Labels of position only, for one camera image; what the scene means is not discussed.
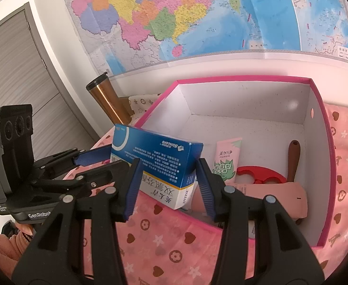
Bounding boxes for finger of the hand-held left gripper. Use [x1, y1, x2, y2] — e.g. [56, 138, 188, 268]
[34, 145, 112, 176]
[52, 160, 132, 197]

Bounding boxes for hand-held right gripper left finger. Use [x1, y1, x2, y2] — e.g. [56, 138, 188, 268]
[11, 158, 142, 285]

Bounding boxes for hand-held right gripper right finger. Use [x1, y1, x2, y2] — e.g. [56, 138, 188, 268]
[195, 158, 326, 285]

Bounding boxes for slim pink printed tube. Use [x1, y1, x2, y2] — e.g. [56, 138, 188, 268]
[212, 137, 243, 185]

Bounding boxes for red plastic opener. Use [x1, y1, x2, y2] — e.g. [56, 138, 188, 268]
[236, 166, 287, 185]

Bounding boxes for white and blue medicine box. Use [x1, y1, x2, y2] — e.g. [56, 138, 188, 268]
[248, 218, 258, 239]

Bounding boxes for large pink tube white cap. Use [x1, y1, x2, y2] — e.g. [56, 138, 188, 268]
[190, 182, 308, 223]

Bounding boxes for brown wooden handle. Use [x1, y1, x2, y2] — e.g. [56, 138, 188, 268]
[286, 140, 301, 183]

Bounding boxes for pink cardboard box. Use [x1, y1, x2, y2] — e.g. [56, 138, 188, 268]
[131, 75, 339, 248]

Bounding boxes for person's left forearm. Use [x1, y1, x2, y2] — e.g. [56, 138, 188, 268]
[0, 223, 36, 274]

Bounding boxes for copper travel tumbler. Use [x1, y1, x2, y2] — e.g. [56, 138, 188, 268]
[86, 72, 132, 125]

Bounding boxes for pink printed cloth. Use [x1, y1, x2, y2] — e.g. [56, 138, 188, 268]
[82, 93, 348, 285]

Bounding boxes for grey panel door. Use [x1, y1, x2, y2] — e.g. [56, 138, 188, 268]
[0, 2, 103, 155]

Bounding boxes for colourful wall map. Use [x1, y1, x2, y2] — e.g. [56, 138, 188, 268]
[61, 0, 348, 76]

